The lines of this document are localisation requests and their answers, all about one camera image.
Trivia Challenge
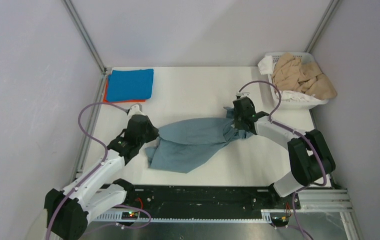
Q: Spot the aluminium frame rail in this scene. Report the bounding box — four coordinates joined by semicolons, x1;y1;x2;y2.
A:
54;188;354;223

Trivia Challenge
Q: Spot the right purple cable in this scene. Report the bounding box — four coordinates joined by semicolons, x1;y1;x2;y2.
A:
237;80;328;240

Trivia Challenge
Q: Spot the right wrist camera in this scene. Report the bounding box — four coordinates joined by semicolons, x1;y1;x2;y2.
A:
236;92;249;99

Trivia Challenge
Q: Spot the folded blue t-shirt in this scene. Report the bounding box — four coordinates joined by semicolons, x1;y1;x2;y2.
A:
105;68;154;103

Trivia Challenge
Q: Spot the purple cable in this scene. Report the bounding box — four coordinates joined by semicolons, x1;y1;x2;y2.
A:
45;101;152;240
237;80;328;240

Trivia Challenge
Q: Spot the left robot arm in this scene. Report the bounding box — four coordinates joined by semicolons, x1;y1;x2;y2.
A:
44;114;159;240

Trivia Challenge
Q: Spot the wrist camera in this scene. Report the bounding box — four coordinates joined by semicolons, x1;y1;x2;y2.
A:
236;92;249;99
127;103;145;117

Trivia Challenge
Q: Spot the folded orange t-shirt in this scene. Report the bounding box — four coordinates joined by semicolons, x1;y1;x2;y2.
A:
102;85;146;104

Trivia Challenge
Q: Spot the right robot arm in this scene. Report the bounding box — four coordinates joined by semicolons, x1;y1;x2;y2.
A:
233;96;336;209

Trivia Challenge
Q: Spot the beige crumpled t-shirt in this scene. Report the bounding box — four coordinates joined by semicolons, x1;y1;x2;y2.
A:
272;52;337;100

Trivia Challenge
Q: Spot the controller board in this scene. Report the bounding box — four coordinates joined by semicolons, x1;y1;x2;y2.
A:
271;216;290;228
121;211;139;221

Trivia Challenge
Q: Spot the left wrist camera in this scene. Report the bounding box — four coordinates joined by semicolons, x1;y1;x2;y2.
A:
127;103;145;117

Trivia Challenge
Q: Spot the left corner aluminium post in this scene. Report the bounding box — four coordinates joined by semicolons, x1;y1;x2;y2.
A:
61;0;107;74

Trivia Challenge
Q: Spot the right controller board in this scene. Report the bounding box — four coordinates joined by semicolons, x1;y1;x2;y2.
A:
271;216;290;228

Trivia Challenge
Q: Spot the white laundry basket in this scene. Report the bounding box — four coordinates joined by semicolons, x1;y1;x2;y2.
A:
265;51;329;110

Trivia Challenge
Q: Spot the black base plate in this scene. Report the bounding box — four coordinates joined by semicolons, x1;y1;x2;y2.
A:
123;185;292;222

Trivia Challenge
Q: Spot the left controller board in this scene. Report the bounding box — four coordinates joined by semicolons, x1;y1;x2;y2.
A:
121;211;139;221

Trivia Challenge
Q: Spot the right corner aluminium post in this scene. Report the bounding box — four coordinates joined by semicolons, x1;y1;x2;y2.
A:
305;0;343;53

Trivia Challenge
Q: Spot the corner aluminium post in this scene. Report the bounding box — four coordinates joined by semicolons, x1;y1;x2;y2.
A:
61;0;107;74
305;0;343;53

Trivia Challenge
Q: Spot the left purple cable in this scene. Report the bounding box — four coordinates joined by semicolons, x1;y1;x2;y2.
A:
45;101;152;240

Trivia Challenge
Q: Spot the grey-blue t-shirt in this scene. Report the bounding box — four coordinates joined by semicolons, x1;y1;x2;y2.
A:
145;107;253;174

